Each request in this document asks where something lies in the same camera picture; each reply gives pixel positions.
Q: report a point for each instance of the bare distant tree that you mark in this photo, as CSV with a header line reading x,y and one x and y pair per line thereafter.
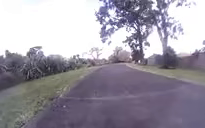
x,y
95,53

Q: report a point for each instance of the dark grey asphalt road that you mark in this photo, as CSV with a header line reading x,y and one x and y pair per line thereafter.
x,y
123,96

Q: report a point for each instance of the grey building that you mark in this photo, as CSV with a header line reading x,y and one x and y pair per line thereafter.
x,y
153,59

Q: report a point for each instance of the tall leafy tree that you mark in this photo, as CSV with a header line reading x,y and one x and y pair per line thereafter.
x,y
131,20

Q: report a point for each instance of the row of green bushes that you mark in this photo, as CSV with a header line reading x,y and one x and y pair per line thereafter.
x,y
36,65

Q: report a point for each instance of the dark round bush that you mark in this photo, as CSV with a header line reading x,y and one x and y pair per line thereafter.
x,y
170,58

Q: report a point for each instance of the tall pale-trunked tree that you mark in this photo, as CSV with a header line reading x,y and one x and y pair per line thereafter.
x,y
164,30

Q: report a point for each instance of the grass verge with bushes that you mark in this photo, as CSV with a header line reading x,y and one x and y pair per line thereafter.
x,y
30,91

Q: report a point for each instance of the grass verge with fence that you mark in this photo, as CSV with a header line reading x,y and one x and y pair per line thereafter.
x,y
186,74

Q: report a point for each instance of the brown wooden fence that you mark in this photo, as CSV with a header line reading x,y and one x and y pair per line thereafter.
x,y
200,60

